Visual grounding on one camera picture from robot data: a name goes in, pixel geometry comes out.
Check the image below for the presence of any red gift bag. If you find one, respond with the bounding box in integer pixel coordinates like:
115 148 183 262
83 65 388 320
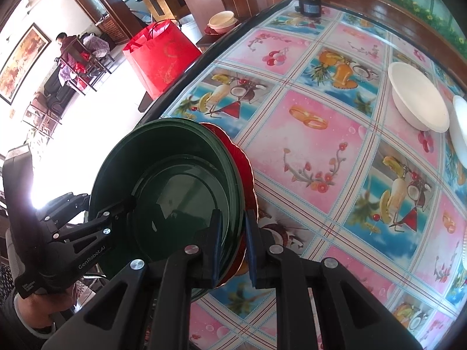
122 19 202 100

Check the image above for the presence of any dark wooden stool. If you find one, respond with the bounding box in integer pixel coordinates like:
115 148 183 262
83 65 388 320
138 90 158 114
196 31 229 49

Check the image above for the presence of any small dark green bowl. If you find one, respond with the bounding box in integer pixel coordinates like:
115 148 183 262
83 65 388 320
132 155 236 263

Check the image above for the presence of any white bucket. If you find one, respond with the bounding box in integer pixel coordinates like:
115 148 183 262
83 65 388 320
175 14 203 44

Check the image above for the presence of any black sofa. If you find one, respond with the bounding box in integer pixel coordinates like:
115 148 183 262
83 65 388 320
44 69 79 112

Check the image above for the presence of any person's left forearm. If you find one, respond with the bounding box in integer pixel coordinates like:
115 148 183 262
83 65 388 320
0 292 55 350

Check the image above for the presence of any large dark green bowl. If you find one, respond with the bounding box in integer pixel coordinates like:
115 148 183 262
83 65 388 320
88 118 245 298

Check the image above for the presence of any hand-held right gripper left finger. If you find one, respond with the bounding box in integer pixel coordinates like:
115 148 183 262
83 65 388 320
40 209 224 350

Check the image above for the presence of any metal frame chair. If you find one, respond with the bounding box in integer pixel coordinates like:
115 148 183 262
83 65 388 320
22 93 61 139

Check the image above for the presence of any small black motor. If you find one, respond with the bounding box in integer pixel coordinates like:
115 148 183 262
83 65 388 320
295 0 322 17

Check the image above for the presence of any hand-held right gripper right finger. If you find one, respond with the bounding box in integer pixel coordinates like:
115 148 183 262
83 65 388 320
244 209 424 350

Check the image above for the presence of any framed wall painting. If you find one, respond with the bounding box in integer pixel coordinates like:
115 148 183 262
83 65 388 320
0 22 52 104

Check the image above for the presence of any person's left hand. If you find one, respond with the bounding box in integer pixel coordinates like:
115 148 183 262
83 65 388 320
15 285 76 332

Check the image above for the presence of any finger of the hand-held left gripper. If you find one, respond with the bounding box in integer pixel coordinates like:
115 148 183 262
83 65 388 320
34 191 92 227
46 196 136 245

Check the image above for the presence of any tall wooden display cabinet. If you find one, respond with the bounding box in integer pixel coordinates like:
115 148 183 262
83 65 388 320
67 0 147 44

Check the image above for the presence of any dark red plate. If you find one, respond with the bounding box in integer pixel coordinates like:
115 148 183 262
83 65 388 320
203 22 241 36

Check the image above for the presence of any white smooth bowl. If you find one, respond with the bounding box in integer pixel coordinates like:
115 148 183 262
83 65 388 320
449 95 467 171
387 62 450 132

